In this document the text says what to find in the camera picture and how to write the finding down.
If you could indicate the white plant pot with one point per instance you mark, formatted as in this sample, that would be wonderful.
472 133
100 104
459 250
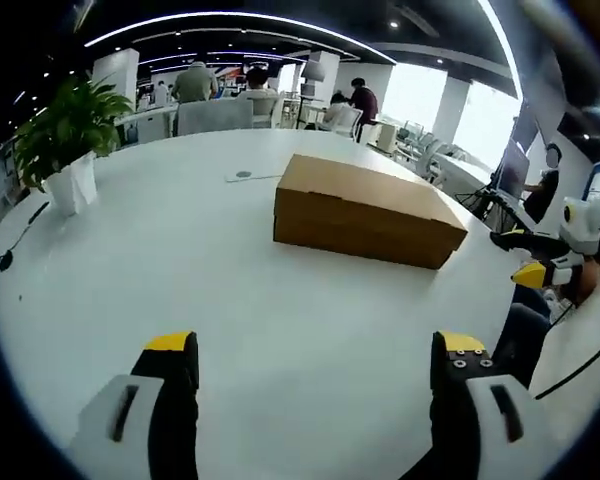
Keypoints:
72 182

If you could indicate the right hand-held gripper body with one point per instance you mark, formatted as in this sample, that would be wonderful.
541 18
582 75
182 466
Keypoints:
585 225

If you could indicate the grey office chair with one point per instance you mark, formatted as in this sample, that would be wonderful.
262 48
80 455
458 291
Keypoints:
215 117

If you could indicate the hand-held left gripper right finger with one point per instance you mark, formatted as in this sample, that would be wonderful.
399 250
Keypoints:
480 430

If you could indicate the person's blue trouser leg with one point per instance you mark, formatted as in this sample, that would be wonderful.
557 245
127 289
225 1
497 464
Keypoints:
522 335

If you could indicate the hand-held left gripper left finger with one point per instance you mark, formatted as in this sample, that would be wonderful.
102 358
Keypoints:
130 430

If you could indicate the green potted plant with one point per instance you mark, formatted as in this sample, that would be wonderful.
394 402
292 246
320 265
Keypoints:
65 130

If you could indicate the white office chair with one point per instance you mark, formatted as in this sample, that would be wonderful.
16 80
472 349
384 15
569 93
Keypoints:
266 111

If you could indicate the brown cardboard shoe box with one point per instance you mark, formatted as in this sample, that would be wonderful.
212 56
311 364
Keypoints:
360 210

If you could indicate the person's right hand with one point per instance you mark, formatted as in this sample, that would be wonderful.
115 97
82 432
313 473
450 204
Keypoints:
592 280

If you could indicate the dark monitor screen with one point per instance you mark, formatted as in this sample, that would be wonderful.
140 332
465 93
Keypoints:
514 167

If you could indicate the black tripod stand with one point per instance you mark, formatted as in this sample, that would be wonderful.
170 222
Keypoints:
480 202

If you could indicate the round table socket cover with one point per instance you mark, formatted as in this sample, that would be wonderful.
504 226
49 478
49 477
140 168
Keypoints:
250 175

